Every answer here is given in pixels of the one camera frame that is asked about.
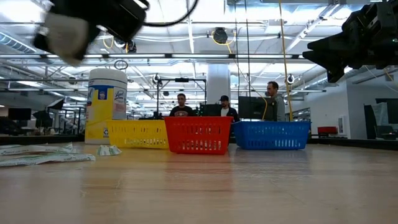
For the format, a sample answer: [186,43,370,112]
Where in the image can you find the disinfecting wipes canister white lid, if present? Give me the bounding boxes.
[84,68,129,146]

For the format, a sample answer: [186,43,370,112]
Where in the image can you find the small black monitor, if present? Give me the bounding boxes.
[198,103,222,118]

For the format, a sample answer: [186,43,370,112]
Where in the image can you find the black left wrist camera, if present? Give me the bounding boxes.
[96,0,147,44]

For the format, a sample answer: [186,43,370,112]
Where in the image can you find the blue plastic basket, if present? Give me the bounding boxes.
[231,121,312,151]

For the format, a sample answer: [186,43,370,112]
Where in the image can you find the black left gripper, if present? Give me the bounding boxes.
[32,0,108,62]

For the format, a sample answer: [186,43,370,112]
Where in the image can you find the dark wall screen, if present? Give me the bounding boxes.
[363,98,398,141]

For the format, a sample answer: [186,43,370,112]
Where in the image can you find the green-striped bandage packet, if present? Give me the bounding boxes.
[0,142,75,156]
[97,144,123,157]
[0,152,96,168]

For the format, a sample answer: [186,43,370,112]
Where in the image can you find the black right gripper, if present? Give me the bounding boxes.
[302,0,398,84]

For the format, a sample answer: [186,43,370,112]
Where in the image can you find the white square column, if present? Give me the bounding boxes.
[206,63,231,105]

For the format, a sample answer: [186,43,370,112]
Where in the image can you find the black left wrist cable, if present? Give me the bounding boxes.
[141,0,200,27]

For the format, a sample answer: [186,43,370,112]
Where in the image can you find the red plastic basket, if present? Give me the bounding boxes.
[164,116,234,156]

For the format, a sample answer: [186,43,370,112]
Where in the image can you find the alcohol wipe packet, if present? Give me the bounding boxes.
[43,11,91,67]

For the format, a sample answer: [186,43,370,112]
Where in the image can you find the yellow plastic basket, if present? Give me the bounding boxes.
[105,119,170,150]

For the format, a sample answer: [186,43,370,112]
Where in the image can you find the black gantry frame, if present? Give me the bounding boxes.
[155,77,208,121]

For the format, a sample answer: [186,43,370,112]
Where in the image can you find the hanging black ring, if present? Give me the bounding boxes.
[113,59,129,71]

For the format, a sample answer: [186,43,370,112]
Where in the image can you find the black background monitor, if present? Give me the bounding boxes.
[7,108,32,122]

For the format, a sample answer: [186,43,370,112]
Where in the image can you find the yellow hanging power cable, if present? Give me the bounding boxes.
[278,0,295,123]

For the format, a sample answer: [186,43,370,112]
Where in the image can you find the ceiling reel yellow cable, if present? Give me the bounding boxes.
[382,67,395,82]

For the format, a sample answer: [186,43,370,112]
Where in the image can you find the red bin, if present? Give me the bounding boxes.
[317,126,338,136]

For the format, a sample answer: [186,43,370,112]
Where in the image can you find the person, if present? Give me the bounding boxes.
[169,93,196,118]
[218,95,240,123]
[266,80,287,123]

